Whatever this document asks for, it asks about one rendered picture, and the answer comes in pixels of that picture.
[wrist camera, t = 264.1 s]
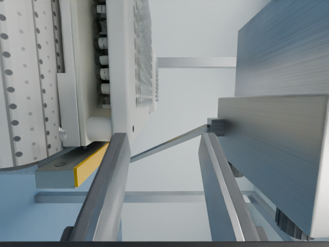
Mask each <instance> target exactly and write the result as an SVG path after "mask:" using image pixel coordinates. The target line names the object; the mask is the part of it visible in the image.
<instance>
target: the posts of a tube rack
mask: <svg viewBox="0 0 329 247"><path fill-rule="evenodd" d="M86 133H87V137H88V139H89V140H90V141H110V140H111V137H112V121H111V117H90V118H89V119H88V121H87V125H86Z"/></svg>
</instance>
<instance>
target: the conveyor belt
mask: <svg viewBox="0 0 329 247"><path fill-rule="evenodd" d="M57 73H65V68H64V57H63V44H62V32H61V21H60V9H59V0H0V168H9V167H15V166H20V165H25V164H29V163H33V162H36V161H40V160H42V159H45V158H47V157H49V156H51V155H53V154H55V153H57V152H59V151H61V150H64V149H66V148H68V147H64V146H63V143H62V142H61V140H60V136H59V129H60V125H61V115H60V104H59V93H58V82H57Z"/></svg>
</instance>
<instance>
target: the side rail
mask: <svg viewBox="0 0 329 247"><path fill-rule="evenodd" d="M106 143H108V141H94V142H92V143H90V144H89V145H87V146H86V147H87V148H86V149H83V146H80V147H77V148H75V149H73V150H71V151H69V152H68V153H66V154H64V155H62V156H60V157H58V158H57V159H55V160H53V161H51V162H49V163H47V164H46V165H44V166H42V167H40V168H38V169H37V170H35V181H36V188H37V189H75V188H77V187H75V184H74V171H73V168H74V167H76V166H77V165H78V164H80V163H81V162H82V161H84V160H85V159H86V158H88V157H89V156H90V155H92V154H93V153H94V152H96V151H97V150H98V149H100V148H101V147H102V146H104V145H105V144H106Z"/></svg>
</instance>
